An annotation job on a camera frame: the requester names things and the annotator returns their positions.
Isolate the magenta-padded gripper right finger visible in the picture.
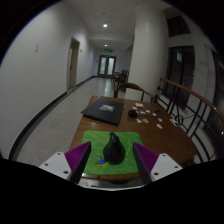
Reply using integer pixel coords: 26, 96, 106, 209
132, 141, 184, 186

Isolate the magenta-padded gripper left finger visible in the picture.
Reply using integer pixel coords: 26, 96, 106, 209
39, 140, 93, 185

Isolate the black vertical computer mouse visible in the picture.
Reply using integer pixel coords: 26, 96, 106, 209
102, 131, 127, 166

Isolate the green mouse pad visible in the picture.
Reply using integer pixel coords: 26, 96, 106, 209
81, 129, 145, 176

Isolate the black closed laptop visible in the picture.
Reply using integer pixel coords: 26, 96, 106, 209
80, 98, 126, 127

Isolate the wood-topped black metal railing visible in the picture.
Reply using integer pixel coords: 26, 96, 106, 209
156, 77, 224, 165

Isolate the wooden armchair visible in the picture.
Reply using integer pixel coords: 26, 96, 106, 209
112, 81, 156, 103

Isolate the tall dark window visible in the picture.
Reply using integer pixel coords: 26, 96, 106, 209
164, 46, 196, 110

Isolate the distant wooden furniture group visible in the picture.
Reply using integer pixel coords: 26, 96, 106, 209
112, 69, 130, 85

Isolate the corridor side door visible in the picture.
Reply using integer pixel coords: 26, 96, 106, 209
66, 36, 81, 92

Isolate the glass double door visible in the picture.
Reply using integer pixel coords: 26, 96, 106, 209
97, 54, 118, 78

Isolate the small dark transom window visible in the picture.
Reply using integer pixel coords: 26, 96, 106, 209
166, 14, 195, 38

